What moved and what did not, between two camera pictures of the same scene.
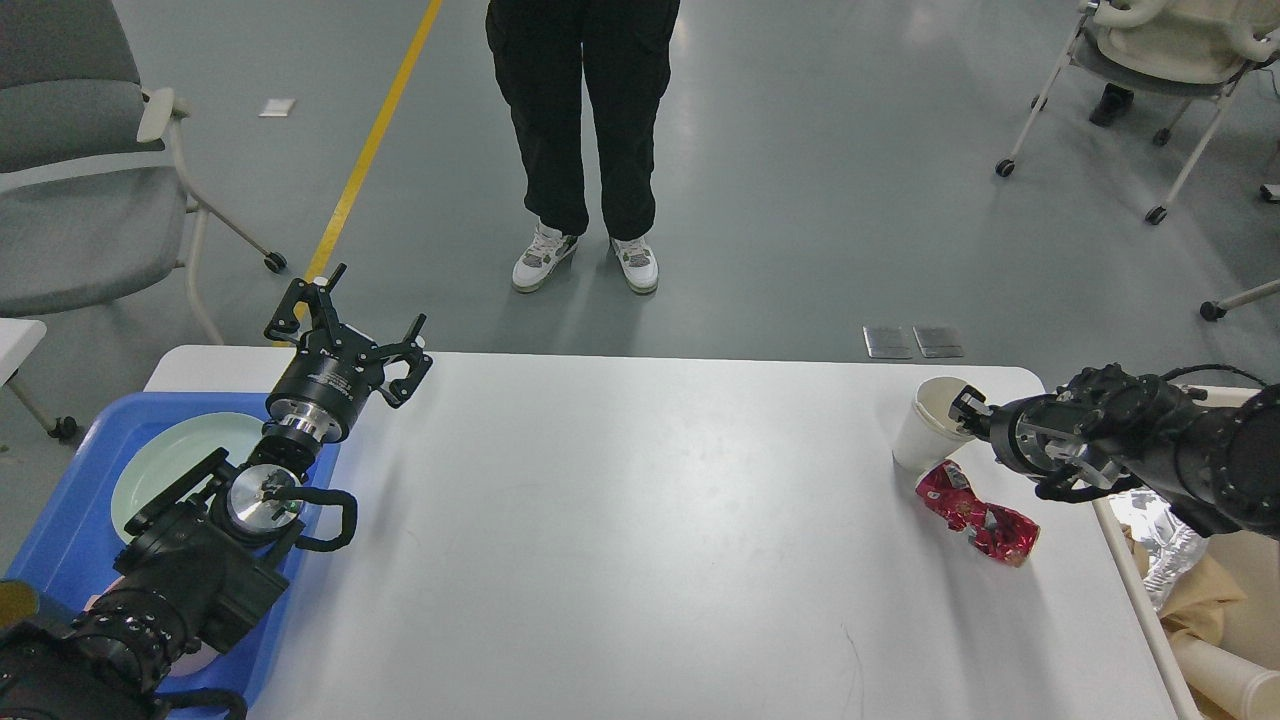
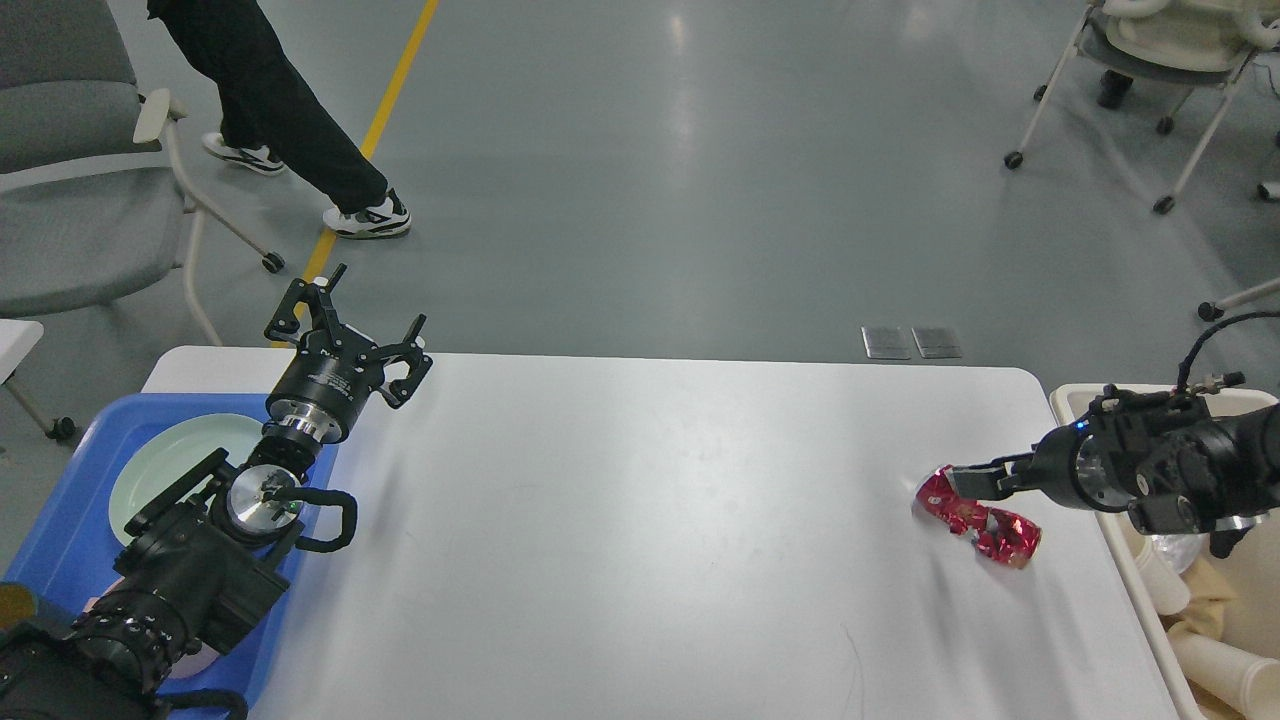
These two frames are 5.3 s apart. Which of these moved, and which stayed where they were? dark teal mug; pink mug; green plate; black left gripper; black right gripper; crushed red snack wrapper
Moved: black right gripper
Stayed: green plate; crushed red snack wrapper; dark teal mug; black left gripper; pink mug
